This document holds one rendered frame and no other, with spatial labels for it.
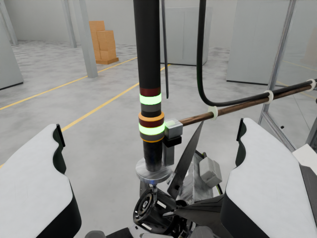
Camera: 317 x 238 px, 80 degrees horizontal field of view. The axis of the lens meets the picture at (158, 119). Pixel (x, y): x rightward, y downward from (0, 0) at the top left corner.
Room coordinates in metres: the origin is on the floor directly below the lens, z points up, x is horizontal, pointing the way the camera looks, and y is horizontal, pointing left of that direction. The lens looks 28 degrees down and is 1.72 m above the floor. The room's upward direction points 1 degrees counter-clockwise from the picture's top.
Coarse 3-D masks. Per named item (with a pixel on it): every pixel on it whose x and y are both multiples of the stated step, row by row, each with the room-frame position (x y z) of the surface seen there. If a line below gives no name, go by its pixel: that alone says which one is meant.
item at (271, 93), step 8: (200, 0) 0.32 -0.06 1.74; (200, 8) 0.32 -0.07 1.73; (200, 16) 0.32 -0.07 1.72; (200, 24) 0.32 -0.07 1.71; (200, 32) 0.32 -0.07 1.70; (200, 40) 0.32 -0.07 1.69; (200, 48) 0.32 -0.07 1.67; (200, 56) 0.32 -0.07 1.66; (200, 64) 0.32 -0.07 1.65; (200, 72) 0.32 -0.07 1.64; (200, 80) 0.32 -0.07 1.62; (312, 80) 0.49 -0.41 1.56; (200, 88) 0.32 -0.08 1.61; (280, 88) 0.44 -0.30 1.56; (288, 88) 0.44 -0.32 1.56; (312, 88) 0.48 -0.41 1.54; (200, 96) 0.33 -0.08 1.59; (256, 96) 0.39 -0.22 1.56; (264, 96) 0.40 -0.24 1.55; (272, 96) 0.40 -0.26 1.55; (208, 104) 0.33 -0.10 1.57; (216, 104) 0.34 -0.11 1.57; (224, 104) 0.35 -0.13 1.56; (232, 104) 0.36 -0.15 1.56; (216, 112) 0.33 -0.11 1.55
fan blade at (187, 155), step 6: (198, 126) 0.54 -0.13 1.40; (198, 132) 0.58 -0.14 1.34; (192, 138) 0.52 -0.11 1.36; (198, 138) 0.64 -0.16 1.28; (192, 144) 0.56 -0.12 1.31; (186, 150) 0.50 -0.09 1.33; (192, 150) 0.57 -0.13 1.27; (186, 156) 0.52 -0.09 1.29; (192, 156) 0.58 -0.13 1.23; (180, 162) 0.48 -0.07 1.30; (186, 162) 0.52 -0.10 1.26; (180, 168) 0.48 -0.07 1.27; (186, 168) 0.53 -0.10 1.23; (180, 174) 0.48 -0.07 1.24
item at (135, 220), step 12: (144, 192) 0.44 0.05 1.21; (156, 192) 0.39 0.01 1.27; (156, 204) 0.35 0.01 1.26; (168, 204) 0.37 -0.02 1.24; (180, 204) 0.41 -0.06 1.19; (144, 216) 0.33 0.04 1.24; (156, 216) 0.33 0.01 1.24; (144, 228) 0.33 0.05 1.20; (156, 228) 0.32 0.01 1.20; (168, 228) 0.32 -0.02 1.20; (180, 228) 0.33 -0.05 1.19
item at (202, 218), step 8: (200, 200) 0.34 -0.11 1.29; (208, 200) 0.29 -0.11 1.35; (216, 200) 0.27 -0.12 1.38; (184, 208) 0.30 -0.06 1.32; (192, 208) 0.28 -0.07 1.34; (200, 208) 0.26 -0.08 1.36; (208, 208) 0.25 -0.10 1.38; (216, 208) 0.24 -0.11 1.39; (184, 216) 0.26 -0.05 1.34; (192, 216) 0.24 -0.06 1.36; (200, 216) 0.23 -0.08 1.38; (208, 216) 0.22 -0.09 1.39; (216, 216) 0.21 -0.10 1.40; (200, 224) 0.21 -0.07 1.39; (208, 224) 0.20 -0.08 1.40; (216, 224) 0.19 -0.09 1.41; (216, 232) 0.18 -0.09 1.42; (224, 232) 0.17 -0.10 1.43
